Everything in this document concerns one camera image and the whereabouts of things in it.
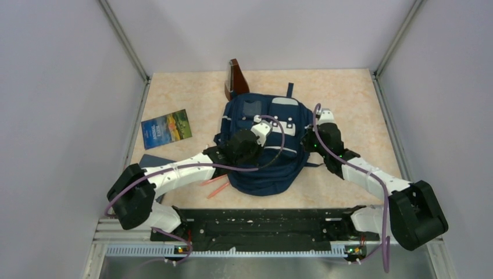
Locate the brown wooden metronome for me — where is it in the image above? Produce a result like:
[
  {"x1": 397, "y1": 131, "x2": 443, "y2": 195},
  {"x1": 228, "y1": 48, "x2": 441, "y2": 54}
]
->
[{"x1": 224, "y1": 59, "x2": 250, "y2": 101}]

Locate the blue Animal Farm book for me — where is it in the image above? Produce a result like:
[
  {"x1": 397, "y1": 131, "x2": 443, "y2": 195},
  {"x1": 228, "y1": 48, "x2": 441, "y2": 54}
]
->
[{"x1": 141, "y1": 109, "x2": 192, "y2": 150}]

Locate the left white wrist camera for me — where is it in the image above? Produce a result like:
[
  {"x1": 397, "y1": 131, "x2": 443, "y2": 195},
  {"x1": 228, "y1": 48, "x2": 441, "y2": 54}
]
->
[{"x1": 250, "y1": 116, "x2": 272, "y2": 146}]

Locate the aluminium frame rail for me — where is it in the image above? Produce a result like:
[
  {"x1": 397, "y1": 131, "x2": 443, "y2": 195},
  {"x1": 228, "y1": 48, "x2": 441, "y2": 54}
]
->
[{"x1": 83, "y1": 219, "x2": 457, "y2": 278}]

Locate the navy blue backpack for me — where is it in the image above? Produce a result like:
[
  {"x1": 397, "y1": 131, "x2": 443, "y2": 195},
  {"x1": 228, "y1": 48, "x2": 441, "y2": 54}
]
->
[{"x1": 214, "y1": 83, "x2": 317, "y2": 196}]

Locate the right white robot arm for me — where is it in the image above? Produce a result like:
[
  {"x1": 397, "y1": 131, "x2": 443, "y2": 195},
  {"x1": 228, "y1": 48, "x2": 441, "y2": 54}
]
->
[{"x1": 302, "y1": 123, "x2": 449, "y2": 251}]

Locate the dark blue notebook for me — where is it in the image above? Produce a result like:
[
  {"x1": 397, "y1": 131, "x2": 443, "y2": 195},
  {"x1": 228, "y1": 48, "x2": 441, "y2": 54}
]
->
[{"x1": 138, "y1": 154, "x2": 174, "y2": 168}]

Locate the orange pen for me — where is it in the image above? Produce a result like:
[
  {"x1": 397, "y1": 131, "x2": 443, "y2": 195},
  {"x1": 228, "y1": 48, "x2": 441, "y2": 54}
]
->
[
  {"x1": 200, "y1": 174, "x2": 227, "y2": 186},
  {"x1": 207, "y1": 182, "x2": 230, "y2": 199}
]

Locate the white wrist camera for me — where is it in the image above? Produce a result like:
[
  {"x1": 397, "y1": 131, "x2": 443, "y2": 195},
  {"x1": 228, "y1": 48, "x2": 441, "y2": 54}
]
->
[
  {"x1": 316, "y1": 109, "x2": 335, "y2": 125},
  {"x1": 250, "y1": 116, "x2": 272, "y2": 146}
]

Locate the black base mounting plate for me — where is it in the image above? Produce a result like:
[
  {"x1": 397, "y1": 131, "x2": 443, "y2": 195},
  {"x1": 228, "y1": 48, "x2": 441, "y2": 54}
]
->
[{"x1": 173, "y1": 208, "x2": 380, "y2": 252}]

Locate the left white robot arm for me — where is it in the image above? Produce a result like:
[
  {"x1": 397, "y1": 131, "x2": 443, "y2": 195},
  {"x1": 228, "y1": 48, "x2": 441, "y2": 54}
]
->
[{"x1": 106, "y1": 123, "x2": 271, "y2": 240}]

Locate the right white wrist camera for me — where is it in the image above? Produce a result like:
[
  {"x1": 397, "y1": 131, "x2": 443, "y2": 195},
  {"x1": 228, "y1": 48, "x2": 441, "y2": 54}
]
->
[{"x1": 316, "y1": 109, "x2": 335, "y2": 125}]

